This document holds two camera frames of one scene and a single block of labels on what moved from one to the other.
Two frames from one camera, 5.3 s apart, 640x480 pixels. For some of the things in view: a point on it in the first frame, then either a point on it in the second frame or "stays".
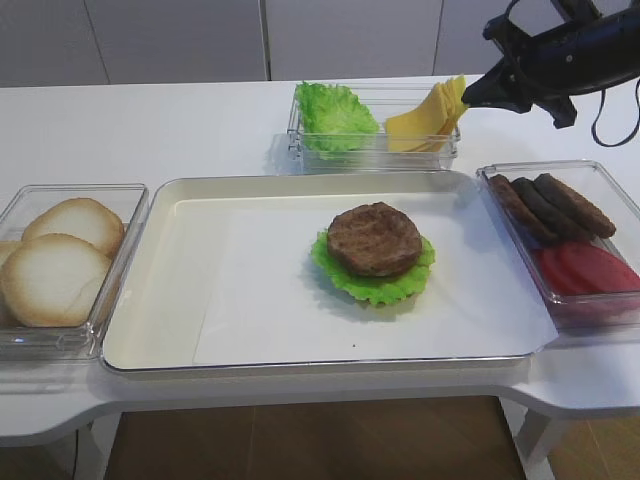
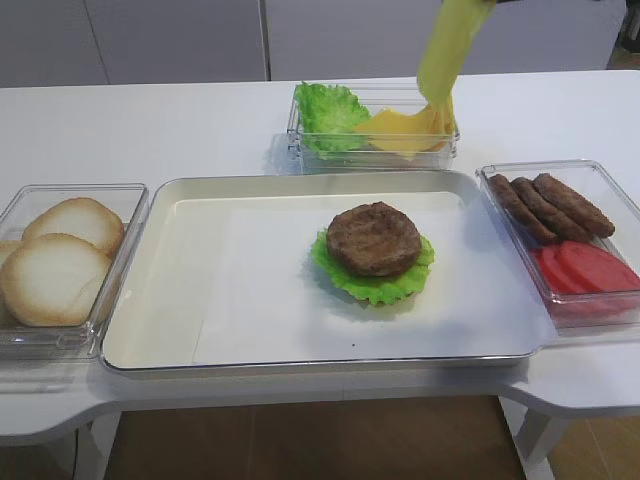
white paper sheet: (261, 301) stays
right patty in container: (582, 210) stays
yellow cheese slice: (439, 114) → (454, 32)
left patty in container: (529, 222) stays
